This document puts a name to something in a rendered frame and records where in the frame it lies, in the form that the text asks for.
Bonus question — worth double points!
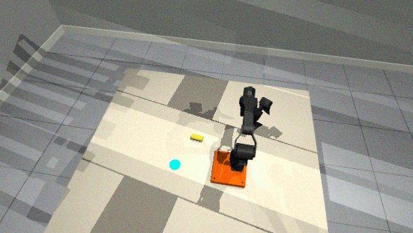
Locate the yellow cylinder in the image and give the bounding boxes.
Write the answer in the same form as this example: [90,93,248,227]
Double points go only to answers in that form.
[191,134,204,142]

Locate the cyan circle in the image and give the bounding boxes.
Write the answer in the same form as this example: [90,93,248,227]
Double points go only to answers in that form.
[170,160,181,170]

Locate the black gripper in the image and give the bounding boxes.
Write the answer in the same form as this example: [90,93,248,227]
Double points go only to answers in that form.
[253,97,273,129]

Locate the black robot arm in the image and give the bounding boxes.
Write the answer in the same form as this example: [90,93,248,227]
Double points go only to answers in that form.
[230,86,258,172]

